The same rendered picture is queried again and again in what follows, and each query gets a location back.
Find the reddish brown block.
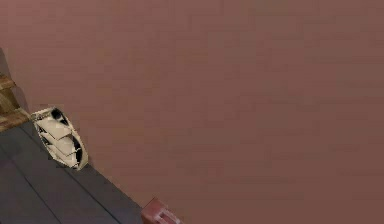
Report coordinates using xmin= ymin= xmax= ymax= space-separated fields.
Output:
xmin=140 ymin=197 xmax=184 ymax=224

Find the brown wooden furniture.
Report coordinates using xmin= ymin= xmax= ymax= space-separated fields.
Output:
xmin=0 ymin=73 xmax=31 ymax=133

